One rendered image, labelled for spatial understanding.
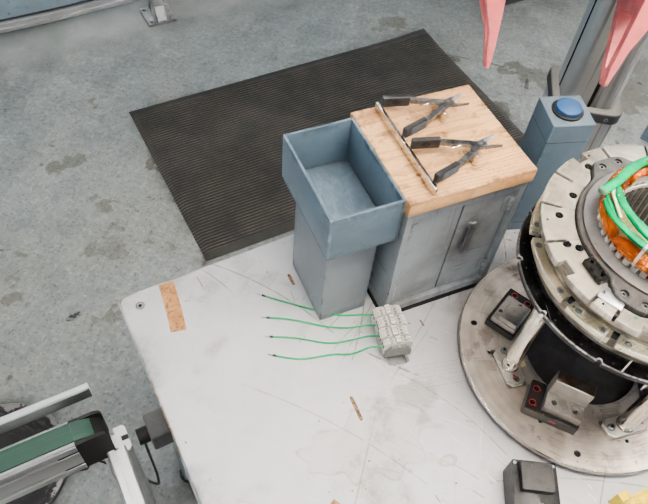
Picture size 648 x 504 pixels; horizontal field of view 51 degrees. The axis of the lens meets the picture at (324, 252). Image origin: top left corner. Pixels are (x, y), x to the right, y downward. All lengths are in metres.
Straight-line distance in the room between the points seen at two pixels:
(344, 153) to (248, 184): 1.31
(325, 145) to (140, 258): 1.26
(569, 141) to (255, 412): 0.64
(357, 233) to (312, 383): 0.27
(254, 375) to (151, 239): 1.22
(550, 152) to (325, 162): 0.37
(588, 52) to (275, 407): 0.79
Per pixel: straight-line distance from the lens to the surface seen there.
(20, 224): 2.34
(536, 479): 0.99
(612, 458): 1.09
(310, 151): 0.99
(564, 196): 0.91
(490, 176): 0.95
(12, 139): 2.62
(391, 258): 1.00
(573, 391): 1.03
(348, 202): 0.98
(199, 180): 2.33
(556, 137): 1.13
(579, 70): 1.31
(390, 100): 0.98
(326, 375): 1.05
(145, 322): 1.11
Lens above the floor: 1.72
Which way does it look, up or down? 53 degrees down
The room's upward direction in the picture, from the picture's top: 6 degrees clockwise
